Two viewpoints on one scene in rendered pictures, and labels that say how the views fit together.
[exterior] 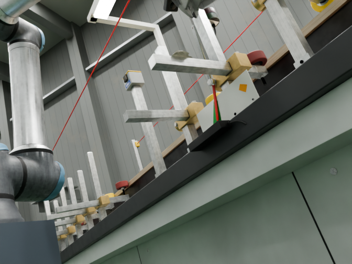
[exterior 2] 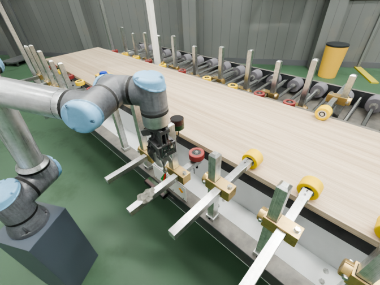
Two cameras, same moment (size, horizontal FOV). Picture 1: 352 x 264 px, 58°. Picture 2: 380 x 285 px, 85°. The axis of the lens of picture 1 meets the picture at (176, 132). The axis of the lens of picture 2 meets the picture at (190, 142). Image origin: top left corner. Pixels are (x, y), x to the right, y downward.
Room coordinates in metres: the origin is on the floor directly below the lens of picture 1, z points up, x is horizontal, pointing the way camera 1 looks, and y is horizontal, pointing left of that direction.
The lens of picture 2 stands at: (0.16, -0.22, 1.59)
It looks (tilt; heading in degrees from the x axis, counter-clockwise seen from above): 38 degrees down; 354
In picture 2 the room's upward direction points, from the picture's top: 3 degrees counter-clockwise
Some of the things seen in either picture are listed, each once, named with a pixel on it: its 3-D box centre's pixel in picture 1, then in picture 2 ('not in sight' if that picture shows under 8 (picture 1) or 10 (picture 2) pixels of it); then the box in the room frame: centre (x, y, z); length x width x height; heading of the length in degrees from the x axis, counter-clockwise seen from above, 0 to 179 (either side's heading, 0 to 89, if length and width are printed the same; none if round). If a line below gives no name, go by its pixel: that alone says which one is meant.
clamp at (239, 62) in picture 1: (230, 73); (177, 171); (0.89, -0.22, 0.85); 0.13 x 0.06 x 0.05; 38
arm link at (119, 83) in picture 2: not in sight; (116, 90); (0.80, -0.06, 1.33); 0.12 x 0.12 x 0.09; 68
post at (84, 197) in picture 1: (85, 204); (61, 87); (2.08, 0.73, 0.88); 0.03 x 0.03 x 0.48; 38
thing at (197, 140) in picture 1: (215, 135); (159, 190); (0.92, -0.11, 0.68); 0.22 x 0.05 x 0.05; 38
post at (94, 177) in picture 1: (96, 187); (72, 91); (1.88, 0.57, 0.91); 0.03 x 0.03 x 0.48; 38
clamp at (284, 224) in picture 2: not in sight; (278, 224); (0.49, -0.53, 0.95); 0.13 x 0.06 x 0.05; 38
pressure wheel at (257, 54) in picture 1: (258, 69); (196, 159); (0.95, -0.32, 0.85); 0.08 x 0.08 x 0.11
